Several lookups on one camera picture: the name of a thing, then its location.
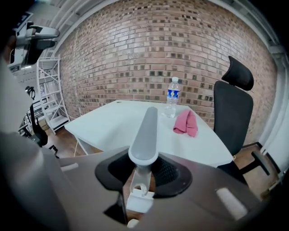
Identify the white desk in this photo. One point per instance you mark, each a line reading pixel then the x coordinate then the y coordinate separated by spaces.
pixel 113 126

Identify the white metal shelving rack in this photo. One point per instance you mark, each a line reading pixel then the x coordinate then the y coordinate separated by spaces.
pixel 58 121

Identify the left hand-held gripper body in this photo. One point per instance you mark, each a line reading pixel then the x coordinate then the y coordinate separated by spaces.
pixel 20 33

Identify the person's white shoe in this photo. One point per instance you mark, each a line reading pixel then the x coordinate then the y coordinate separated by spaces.
pixel 133 223

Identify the clear water bottle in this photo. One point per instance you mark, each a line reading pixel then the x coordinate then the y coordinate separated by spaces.
pixel 172 94

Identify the pink cloth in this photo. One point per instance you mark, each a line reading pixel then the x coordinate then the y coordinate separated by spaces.
pixel 186 124

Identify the black mesh office chair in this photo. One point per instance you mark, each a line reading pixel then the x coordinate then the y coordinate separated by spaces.
pixel 39 133
pixel 232 112

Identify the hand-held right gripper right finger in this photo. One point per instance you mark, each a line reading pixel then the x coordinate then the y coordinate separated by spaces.
pixel 180 178

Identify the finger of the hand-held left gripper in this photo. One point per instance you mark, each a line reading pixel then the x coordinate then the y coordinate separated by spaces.
pixel 41 45
pixel 45 32

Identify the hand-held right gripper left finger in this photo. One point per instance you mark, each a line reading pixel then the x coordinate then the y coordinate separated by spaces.
pixel 90 180

